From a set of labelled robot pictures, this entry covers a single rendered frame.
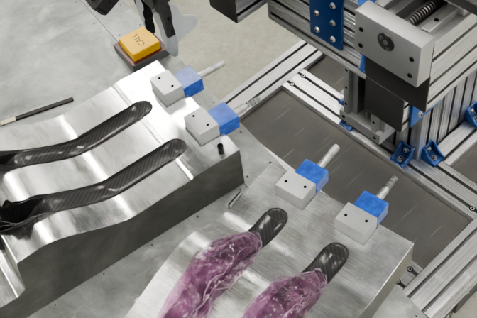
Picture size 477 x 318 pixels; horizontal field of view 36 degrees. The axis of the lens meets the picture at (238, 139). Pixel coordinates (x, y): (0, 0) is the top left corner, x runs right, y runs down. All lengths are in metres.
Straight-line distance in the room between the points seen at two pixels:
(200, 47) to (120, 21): 1.10
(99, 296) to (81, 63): 0.52
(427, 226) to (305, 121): 0.46
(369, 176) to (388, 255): 0.89
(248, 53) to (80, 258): 1.57
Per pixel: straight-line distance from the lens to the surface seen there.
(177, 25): 1.14
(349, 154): 2.02
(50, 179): 1.18
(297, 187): 1.13
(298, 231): 1.12
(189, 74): 1.28
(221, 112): 1.21
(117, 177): 1.19
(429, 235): 1.89
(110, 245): 1.16
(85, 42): 1.55
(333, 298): 1.05
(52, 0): 1.68
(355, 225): 1.09
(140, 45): 1.45
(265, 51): 2.60
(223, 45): 2.64
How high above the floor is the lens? 1.80
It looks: 50 degrees down
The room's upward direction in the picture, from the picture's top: 9 degrees counter-clockwise
